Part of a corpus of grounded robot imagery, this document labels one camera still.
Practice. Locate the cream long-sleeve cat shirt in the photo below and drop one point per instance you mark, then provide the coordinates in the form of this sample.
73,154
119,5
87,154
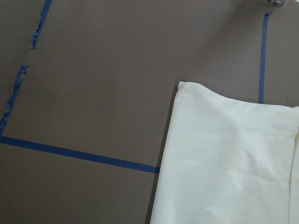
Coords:
227,161

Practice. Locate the grey metal bracket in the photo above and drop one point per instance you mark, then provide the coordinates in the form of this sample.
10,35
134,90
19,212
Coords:
277,2

